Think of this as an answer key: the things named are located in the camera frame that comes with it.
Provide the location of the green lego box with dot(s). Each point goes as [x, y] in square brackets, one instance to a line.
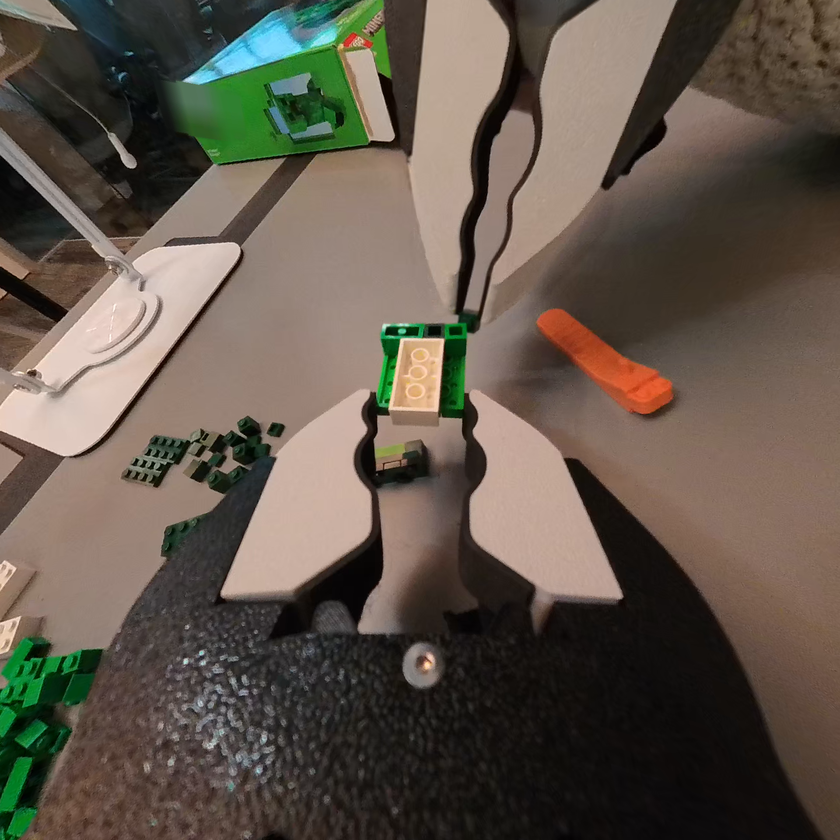
[262, 111]

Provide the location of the pile of dark green lego pieces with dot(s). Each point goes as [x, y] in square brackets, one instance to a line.
[216, 453]

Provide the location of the pile of bright green lego bricks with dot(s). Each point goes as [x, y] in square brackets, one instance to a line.
[33, 709]

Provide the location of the small dark green lego piece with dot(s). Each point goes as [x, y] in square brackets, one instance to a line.
[469, 318]

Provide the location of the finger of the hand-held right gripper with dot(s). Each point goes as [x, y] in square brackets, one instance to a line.
[597, 98]
[453, 85]

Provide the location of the white lego brick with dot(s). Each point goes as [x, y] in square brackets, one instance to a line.
[13, 584]
[16, 633]

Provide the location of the green lego build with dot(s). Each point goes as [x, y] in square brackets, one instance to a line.
[420, 374]

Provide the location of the white lamp stand base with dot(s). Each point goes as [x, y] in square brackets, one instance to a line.
[111, 328]

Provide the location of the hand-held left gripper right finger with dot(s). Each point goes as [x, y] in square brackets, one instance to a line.
[538, 512]

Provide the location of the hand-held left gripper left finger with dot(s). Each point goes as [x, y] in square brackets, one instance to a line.
[308, 512]

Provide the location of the orange brick separator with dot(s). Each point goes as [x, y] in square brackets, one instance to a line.
[604, 364]

